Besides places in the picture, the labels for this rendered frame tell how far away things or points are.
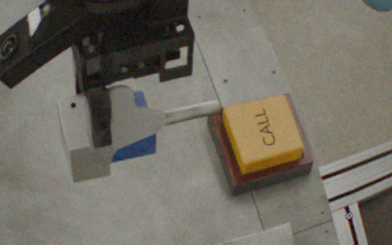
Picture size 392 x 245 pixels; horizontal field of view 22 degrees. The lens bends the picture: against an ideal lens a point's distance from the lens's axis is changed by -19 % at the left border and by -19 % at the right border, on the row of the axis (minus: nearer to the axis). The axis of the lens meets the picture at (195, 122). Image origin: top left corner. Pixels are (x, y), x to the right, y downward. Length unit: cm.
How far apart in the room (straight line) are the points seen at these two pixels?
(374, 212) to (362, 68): 49
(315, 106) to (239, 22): 93
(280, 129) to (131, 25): 29
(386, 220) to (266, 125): 72
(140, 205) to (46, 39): 31
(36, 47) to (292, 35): 141
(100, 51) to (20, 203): 30
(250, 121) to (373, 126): 104
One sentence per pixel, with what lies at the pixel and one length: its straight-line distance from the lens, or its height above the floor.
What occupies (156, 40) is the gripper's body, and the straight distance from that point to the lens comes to 77.
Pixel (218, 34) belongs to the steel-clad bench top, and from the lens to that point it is 113.
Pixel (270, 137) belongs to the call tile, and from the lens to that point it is 103.
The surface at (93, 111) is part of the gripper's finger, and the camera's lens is 80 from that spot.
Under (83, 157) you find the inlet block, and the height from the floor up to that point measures 94.
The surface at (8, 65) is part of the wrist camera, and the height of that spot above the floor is 108.
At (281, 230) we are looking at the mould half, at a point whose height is 89.
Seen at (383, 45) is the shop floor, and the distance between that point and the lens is 219.
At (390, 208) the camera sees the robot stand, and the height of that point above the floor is 21.
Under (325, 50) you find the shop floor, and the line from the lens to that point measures 214.
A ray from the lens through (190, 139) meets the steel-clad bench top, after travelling 107.
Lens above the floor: 171
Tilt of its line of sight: 58 degrees down
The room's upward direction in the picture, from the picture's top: 4 degrees clockwise
